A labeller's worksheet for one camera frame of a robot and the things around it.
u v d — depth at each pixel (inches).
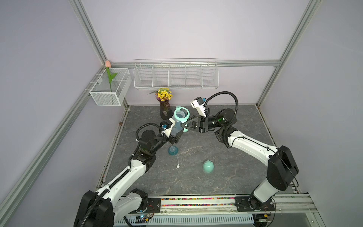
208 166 32.9
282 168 17.5
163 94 37.1
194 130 23.2
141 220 28.5
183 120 23.1
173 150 36.0
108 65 35.1
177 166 34.0
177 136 26.1
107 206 15.3
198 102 22.8
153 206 28.7
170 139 25.8
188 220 62.1
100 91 31.1
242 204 28.9
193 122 23.5
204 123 22.3
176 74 39.2
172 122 24.2
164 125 23.8
